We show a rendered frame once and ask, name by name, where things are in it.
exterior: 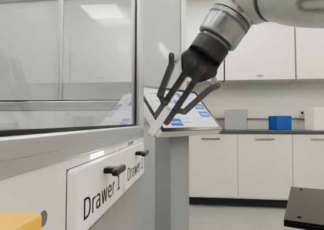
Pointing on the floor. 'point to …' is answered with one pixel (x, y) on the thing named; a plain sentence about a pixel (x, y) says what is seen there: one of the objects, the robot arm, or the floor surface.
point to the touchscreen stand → (171, 183)
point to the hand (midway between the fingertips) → (159, 121)
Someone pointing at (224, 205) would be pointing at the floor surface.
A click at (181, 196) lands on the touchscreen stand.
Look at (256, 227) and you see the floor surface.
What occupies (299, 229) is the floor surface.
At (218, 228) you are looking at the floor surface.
